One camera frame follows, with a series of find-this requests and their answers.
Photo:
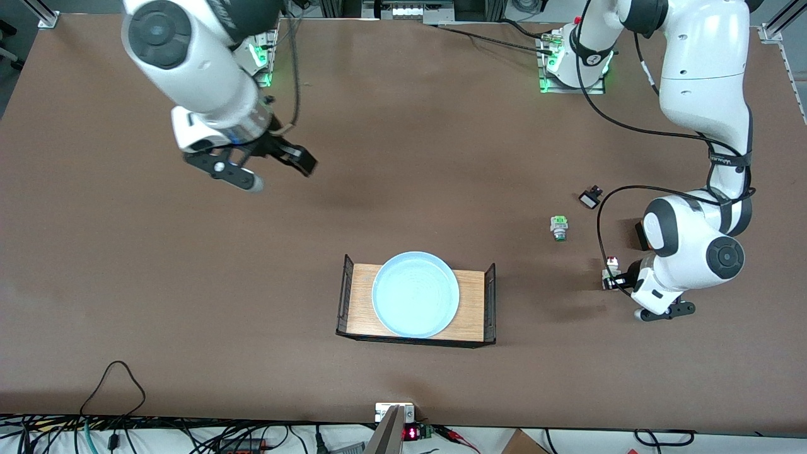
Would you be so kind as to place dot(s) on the silver bracket plate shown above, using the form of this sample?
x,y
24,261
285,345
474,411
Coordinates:
x,y
410,411

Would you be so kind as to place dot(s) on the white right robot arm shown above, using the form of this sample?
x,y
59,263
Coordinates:
x,y
202,69

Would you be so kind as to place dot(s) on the black switch with white face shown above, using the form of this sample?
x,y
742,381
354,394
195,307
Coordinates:
x,y
590,200

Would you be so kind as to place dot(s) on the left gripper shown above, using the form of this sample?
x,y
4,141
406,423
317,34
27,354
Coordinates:
x,y
627,275

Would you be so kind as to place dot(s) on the grey metal bar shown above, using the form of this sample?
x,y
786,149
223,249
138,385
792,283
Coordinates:
x,y
384,438

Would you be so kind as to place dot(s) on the red push button switch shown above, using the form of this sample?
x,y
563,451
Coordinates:
x,y
611,260

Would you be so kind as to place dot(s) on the white light fixture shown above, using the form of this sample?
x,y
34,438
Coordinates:
x,y
406,11

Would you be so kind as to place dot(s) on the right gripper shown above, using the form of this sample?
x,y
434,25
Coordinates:
x,y
269,145

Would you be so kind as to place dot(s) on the perforated metal edge rail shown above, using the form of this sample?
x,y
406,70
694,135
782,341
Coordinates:
x,y
795,88

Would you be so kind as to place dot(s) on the red digit display module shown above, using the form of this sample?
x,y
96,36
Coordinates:
x,y
412,433

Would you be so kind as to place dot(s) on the brown cardboard piece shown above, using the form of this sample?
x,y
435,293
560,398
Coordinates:
x,y
520,443

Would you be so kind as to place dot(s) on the light blue plate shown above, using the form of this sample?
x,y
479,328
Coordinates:
x,y
416,296

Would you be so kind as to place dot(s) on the black power adapter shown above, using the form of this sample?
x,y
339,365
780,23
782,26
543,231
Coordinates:
x,y
243,446

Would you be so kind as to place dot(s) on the green push button switch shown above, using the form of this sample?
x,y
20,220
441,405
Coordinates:
x,y
559,226

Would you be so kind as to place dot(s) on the aluminium profile corner post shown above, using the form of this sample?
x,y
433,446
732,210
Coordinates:
x,y
772,31
44,16

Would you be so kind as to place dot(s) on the black plug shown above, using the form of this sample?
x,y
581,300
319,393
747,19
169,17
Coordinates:
x,y
321,441

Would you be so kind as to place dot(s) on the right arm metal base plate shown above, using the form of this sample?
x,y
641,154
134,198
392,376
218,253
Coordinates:
x,y
268,79

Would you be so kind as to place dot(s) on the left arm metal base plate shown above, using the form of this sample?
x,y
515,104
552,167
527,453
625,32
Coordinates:
x,y
555,89

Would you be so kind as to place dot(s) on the orange button enclosure box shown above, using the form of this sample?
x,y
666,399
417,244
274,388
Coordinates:
x,y
640,234

